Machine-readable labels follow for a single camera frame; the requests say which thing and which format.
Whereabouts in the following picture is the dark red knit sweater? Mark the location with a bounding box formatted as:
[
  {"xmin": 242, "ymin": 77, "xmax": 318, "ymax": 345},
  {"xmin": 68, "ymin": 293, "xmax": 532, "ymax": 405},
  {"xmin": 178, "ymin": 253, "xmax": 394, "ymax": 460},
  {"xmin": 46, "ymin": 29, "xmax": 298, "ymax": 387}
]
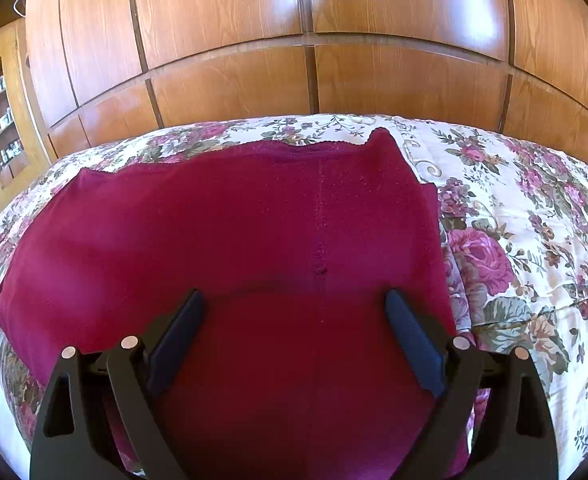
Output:
[{"xmin": 0, "ymin": 129, "xmax": 455, "ymax": 479}]

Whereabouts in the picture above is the floral bedspread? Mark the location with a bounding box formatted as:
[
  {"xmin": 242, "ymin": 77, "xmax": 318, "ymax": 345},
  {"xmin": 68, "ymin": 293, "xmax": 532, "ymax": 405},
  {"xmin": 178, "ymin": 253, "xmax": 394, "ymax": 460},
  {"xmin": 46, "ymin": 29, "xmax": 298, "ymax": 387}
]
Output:
[{"xmin": 0, "ymin": 114, "xmax": 588, "ymax": 478}]

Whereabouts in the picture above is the wooden corner shelf cabinet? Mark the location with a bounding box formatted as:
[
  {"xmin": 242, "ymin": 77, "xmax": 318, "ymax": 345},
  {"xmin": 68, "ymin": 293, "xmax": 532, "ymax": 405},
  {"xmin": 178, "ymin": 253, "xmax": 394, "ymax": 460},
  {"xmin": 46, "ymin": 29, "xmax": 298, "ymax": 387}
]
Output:
[{"xmin": 0, "ymin": 18, "xmax": 55, "ymax": 212}]

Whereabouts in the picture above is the wooden wardrobe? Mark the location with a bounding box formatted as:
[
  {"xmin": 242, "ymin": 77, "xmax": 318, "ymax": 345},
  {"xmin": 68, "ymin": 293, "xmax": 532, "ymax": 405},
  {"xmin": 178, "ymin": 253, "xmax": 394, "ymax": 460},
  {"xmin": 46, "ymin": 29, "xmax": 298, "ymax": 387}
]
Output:
[{"xmin": 25, "ymin": 0, "xmax": 588, "ymax": 162}]

